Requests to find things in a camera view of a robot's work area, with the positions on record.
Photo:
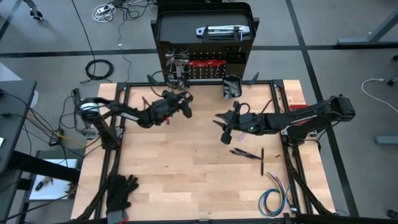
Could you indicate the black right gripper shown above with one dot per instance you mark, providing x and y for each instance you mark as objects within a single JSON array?
[{"x": 237, "y": 123}]

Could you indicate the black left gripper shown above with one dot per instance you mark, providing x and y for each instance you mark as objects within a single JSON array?
[{"x": 164, "y": 109}]

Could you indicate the slim black pen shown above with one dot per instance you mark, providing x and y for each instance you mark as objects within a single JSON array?
[{"x": 262, "y": 161}]

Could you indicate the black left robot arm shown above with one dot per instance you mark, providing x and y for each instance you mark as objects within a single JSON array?
[{"x": 130, "y": 113}]

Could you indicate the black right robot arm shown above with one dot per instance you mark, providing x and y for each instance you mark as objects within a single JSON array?
[{"x": 311, "y": 116}]

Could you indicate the black plastic pegboard bin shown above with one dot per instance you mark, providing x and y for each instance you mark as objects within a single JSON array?
[{"x": 233, "y": 97}]

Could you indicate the black pegboard box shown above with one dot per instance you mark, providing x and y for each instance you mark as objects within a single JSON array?
[{"x": 235, "y": 57}]

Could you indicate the red framed square box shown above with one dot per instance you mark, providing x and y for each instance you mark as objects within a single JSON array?
[{"x": 298, "y": 106}]

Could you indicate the black pegboard tool stand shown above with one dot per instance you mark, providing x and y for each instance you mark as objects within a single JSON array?
[{"x": 186, "y": 18}]

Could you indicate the black work glove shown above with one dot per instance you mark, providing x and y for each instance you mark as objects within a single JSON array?
[{"x": 119, "y": 193}]

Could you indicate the black desk crossbar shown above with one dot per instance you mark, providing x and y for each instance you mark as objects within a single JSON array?
[{"x": 46, "y": 166}]

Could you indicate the white paper sheet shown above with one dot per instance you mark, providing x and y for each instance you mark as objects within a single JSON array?
[{"x": 56, "y": 189}]

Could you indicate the bunch of keys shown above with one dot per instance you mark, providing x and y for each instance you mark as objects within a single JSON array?
[{"x": 42, "y": 184}]

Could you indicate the dark grey desk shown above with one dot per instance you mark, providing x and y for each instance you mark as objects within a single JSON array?
[{"x": 12, "y": 124}]

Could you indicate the grey table leg foot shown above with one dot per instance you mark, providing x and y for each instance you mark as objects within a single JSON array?
[{"x": 354, "y": 41}]

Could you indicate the black office chair base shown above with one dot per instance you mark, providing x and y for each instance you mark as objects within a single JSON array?
[{"x": 36, "y": 14}]

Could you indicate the grey floor foot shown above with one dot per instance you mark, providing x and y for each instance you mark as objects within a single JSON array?
[{"x": 385, "y": 140}]

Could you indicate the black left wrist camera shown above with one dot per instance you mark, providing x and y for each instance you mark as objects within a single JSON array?
[{"x": 168, "y": 94}]

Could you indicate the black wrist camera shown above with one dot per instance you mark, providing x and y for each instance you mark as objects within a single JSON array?
[
  {"x": 236, "y": 107},
  {"x": 168, "y": 94}
]

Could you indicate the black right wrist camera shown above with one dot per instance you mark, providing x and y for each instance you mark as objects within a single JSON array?
[{"x": 236, "y": 107}]

